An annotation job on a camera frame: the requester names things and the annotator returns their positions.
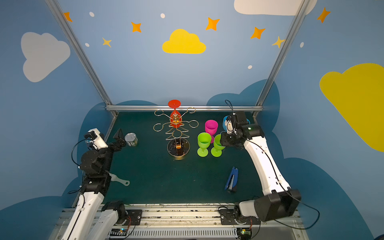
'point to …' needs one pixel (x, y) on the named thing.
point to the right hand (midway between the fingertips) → (226, 139)
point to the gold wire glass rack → (178, 147)
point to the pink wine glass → (211, 127)
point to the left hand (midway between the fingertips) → (110, 131)
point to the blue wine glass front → (224, 123)
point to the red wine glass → (176, 118)
